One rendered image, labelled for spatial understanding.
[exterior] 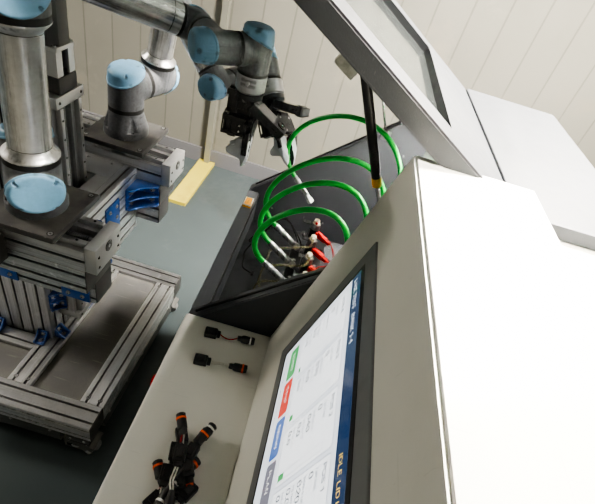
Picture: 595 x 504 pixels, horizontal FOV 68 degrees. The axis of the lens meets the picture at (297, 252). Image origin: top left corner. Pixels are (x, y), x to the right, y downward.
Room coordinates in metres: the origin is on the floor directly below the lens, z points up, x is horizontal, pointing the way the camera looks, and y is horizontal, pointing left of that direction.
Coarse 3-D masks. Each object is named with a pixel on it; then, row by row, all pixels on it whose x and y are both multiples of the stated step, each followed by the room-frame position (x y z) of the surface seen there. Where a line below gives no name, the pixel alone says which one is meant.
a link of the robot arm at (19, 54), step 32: (0, 0) 0.70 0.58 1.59; (32, 0) 0.73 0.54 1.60; (0, 32) 0.73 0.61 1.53; (32, 32) 0.75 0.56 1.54; (0, 64) 0.72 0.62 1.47; (32, 64) 0.75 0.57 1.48; (0, 96) 0.73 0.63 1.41; (32, 96) 0.74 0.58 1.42; (32, 128) 0.74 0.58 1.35; (0, 160) 0.72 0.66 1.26; (32, 160) 0.72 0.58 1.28; (32, 192) 0.70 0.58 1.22; (64, 192) 0.75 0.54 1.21
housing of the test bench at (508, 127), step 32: (480, 96) 1.39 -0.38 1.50; (512, 128) 1.20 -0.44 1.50; (544, 128) 1.28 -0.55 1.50; (512, 160) 0.98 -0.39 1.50; (544, 160) 1.04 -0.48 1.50; (576, 160) 1.11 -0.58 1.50; (544, 192) 0.86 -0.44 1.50; (576, 192) 0.91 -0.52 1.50; (576, 224) 0.77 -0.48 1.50; (576, 256) 0.71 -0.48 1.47
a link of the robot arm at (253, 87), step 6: (240, 78) 1.04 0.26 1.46; (246, 78) 1.04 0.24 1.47; (240, 84) 1.04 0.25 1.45; (246, 84) 1.03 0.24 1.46; (252, 84) 1.04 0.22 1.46; (258, 84) 1.05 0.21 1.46; (264, 84) 1.07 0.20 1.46; (240, 90) 1.04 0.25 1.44; (246, 90) 1.04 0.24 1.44; (252, 90) 1.04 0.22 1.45; (258, 90) 1.05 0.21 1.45; (264, 90) 1.07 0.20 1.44
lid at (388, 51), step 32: (320, 0) 0.70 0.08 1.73; (352, 0) 0.97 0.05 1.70; (384, 0) 1.36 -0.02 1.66; (352, 32) 0.70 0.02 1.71; (384, 32) 1.02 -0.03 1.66; (416, 32) 1.37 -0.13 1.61; (352, 64) 0.71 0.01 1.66; (384, 64) 0.71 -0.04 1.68; (416, 64) 1.10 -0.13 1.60; (384, 96) 0.71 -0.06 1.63; (416, 96) 0.73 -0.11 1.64; (448, 96) 1.03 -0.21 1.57; (416, 128) 0.71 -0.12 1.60; (448, 128) 0.77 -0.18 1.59; (480, 128) 1.13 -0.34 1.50; (448, 160) 0.71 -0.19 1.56; (480, 160) 0.82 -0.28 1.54
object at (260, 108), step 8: (256, 104) 1.07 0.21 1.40; (264, 104) 1.10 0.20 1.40; (256, 112) 1.06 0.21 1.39; (264, 112) 1.07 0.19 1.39; (272, 112) 1.10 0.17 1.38; (264, 120) 1.06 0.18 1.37; (272, 120) 1.07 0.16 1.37; (272, 128) 1.06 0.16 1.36; (280, 128) 1.07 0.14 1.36; (280, 136) 1.07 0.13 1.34
